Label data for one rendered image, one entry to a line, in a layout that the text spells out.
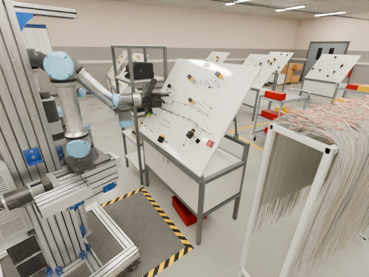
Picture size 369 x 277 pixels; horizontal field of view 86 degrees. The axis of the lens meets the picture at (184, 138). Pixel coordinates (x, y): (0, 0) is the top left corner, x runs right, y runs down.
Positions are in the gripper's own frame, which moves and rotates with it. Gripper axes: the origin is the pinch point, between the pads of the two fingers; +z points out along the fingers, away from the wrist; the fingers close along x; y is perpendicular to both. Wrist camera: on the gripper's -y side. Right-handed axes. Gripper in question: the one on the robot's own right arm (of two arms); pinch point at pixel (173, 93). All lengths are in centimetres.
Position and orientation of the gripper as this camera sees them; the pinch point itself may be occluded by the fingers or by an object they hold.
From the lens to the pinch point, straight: 122.4
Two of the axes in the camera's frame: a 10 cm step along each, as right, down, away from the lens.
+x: 3.5, 2.8, -8.9
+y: 0.3, 9.5, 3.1
